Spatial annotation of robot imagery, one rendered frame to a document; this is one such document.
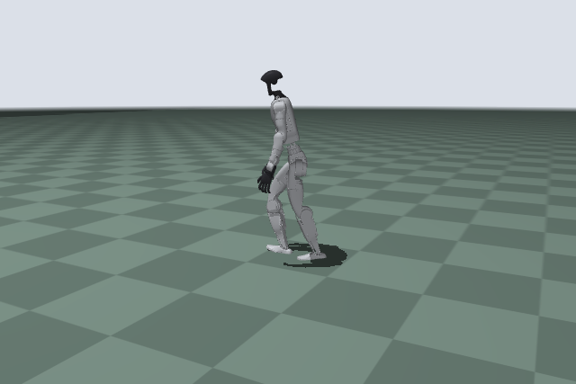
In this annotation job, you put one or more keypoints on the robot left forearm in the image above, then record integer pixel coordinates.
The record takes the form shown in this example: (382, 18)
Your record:
(276, 152)

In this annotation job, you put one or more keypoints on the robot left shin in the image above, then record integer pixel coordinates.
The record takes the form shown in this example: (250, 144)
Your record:
(309, 230)

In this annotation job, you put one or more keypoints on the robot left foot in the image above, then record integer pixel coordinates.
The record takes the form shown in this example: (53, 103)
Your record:
(311, 256)

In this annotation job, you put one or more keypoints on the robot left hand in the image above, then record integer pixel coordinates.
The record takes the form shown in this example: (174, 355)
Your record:
(266, 179)

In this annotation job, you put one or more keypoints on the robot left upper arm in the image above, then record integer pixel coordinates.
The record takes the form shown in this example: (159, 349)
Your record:
(280, 118)

